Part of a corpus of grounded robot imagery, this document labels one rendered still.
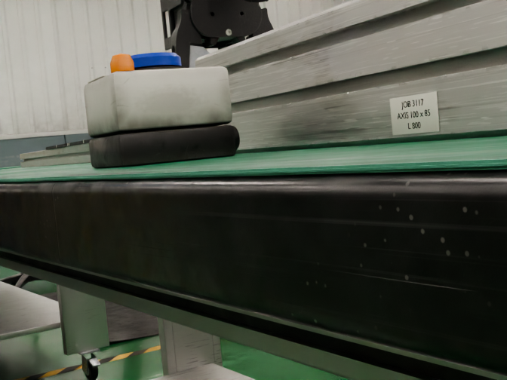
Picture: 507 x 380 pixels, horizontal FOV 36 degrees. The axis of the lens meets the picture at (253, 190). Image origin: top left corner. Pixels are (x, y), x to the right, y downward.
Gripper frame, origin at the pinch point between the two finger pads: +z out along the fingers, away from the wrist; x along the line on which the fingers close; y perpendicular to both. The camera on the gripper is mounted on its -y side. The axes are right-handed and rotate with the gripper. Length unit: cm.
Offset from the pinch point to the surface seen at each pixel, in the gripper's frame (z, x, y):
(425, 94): -0.3, 5.2, -35.4
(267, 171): 2, 21, -48
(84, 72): -126, -270, 1126
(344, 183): 2, 20, -51
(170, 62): -4.5, 12.4, -18.1
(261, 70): -3.8, 5.1, -16.9
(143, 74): -3.6, 15.0, -20.2
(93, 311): 56, -33, 210
